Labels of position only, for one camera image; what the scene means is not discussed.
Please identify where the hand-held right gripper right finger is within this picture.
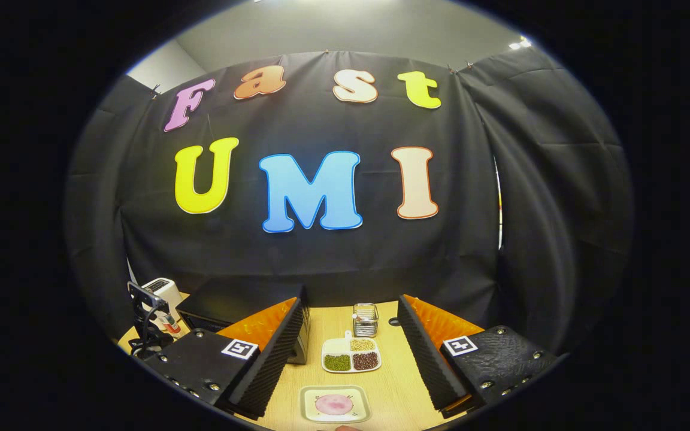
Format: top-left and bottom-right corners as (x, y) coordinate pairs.
(397, 293), (558, 420)

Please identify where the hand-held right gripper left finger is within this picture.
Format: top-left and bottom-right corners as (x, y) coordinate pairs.
(143, 298), (305, 420)

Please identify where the cream square plate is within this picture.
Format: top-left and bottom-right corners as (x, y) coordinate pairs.
(299, 385), (372, 424)

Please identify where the black electric oven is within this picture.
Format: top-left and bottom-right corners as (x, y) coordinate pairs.
(176, 278), (311, 366)

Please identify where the pink ham slice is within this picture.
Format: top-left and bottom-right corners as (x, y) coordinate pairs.
(315, 394), (355, 417)

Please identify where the white divided tray of beans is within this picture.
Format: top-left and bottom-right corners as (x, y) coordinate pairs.
(321, 330), (382, 374)

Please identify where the black backdrop cloth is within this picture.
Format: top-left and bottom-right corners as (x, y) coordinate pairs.
(62, 45), (633, 354)

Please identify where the white toaster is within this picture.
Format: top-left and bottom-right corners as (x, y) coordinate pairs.
(141, 278), (185, 337)

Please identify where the wire mesh holder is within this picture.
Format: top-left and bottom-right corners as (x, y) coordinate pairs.
(352, 303), (379, 338)

